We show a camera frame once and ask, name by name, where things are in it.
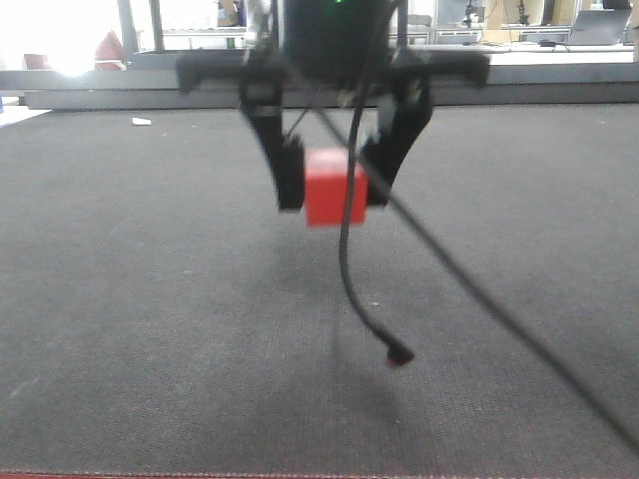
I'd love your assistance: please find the black cable with plug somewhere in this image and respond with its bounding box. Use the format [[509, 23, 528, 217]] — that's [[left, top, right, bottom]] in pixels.
[[337, 0, 415, 369]]

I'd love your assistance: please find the red magnetic cube block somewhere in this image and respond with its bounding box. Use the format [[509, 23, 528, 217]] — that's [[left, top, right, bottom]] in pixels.
[[304, 148, 348, 228]]

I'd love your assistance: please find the open laptop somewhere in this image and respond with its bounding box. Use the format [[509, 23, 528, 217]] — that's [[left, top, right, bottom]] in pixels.
[[566, 10, 630, 46]]

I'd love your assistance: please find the long black cable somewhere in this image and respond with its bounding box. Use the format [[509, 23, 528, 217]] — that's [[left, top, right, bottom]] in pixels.
[[314, 107, 639, 445]]

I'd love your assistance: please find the dark grey table rail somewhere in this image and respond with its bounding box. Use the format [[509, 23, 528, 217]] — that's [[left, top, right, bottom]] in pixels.
[[1, 44, 638, 111]]

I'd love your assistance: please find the dark grey table mat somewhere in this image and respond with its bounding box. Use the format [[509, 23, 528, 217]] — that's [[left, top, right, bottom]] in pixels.
[[1, 105, 638, 478]]

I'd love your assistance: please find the black metal frame cart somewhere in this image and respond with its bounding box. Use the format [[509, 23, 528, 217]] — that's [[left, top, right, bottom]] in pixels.
[[117, 0, 251, 71]]

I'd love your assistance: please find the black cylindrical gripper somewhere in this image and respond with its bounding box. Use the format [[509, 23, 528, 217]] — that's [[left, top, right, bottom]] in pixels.
[[176, 1, 490, 211]]

